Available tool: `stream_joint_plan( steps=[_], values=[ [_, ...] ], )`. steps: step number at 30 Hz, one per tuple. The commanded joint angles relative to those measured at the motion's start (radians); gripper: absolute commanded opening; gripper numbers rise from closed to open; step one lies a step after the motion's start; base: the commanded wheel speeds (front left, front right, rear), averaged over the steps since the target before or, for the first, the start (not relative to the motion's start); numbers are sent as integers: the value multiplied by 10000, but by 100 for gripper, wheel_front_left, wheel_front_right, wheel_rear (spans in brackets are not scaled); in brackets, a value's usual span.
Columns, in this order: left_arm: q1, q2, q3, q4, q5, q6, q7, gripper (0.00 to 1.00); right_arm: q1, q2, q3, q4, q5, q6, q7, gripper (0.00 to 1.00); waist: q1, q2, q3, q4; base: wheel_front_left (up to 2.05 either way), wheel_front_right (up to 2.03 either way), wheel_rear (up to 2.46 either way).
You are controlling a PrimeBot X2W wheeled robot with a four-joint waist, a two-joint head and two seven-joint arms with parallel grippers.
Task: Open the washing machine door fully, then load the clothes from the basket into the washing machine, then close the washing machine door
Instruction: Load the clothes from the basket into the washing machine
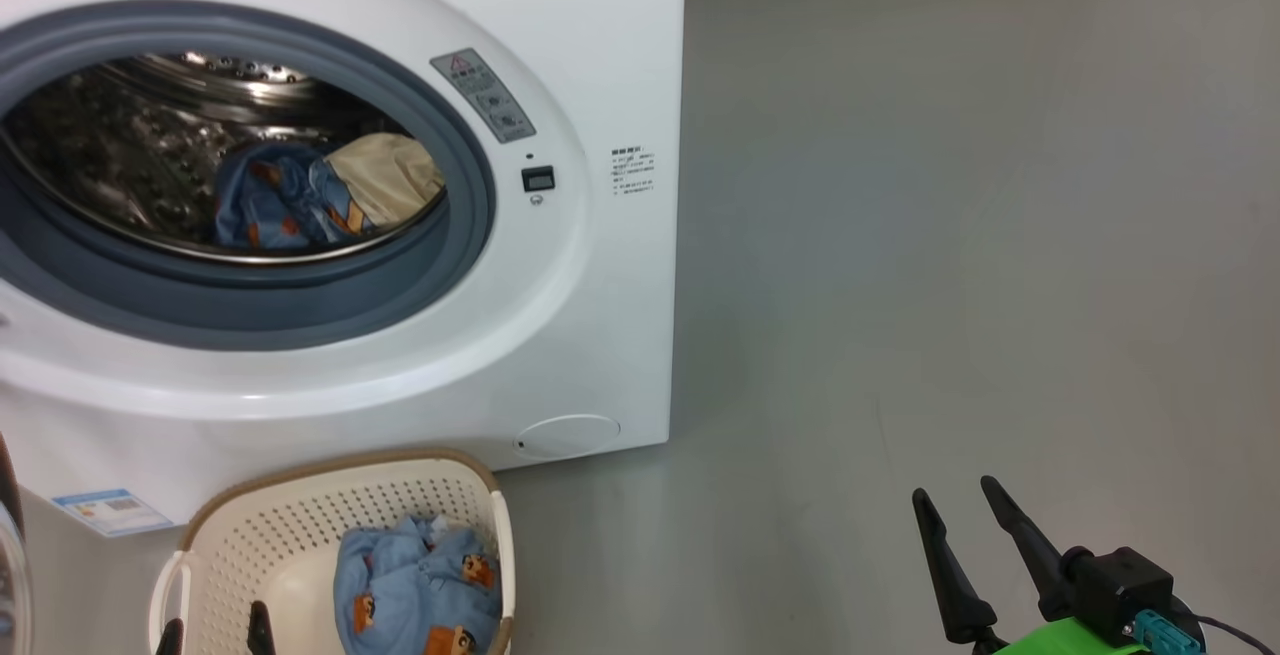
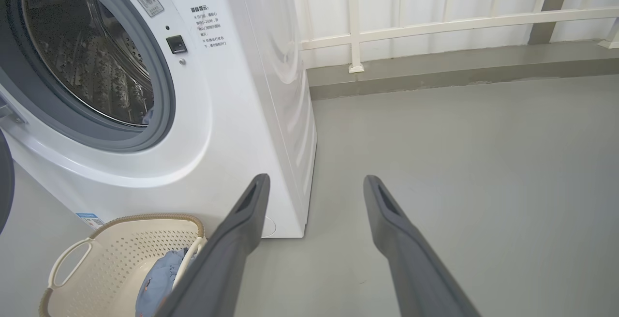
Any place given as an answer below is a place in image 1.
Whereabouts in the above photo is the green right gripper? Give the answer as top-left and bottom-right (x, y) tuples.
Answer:
(912, 475), (1151, 655)

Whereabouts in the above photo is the blue cartoon print garment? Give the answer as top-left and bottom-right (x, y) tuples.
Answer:
(333, 515), (503, 655)

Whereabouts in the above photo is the black-rimmed glass washer door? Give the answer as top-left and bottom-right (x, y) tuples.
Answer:
(0, 430), (36, 655)

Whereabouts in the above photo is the cream and blue cartoon garment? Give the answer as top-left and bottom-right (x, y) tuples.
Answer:
(210, 132), (446, 254)

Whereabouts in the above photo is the cream perforated laundry basket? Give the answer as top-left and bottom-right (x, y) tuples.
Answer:
(148, 449), (515, 655)

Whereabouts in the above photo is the grey rubber door gasket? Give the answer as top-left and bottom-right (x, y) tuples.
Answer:
(0, 0), (497, 351)

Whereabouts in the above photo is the white front-load washing machine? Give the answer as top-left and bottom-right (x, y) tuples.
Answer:
(0, 0), (687, 536)

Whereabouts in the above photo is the blue energy label sticker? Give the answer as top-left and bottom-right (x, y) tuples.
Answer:
(52, 488), (173, 538)

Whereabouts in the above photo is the round white filter cover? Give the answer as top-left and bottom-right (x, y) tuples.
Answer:
(515, 414), (621, 460)

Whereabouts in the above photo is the steel perforated washer drum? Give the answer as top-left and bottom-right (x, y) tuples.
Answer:
(0, 51), (448, 264)

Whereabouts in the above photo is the grey warning sticker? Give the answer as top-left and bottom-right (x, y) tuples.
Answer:
(430, 48), (537, 144)

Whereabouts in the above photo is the teal-plug right camera cable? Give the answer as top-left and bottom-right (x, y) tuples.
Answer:
(1133, 608), (1280, 655)

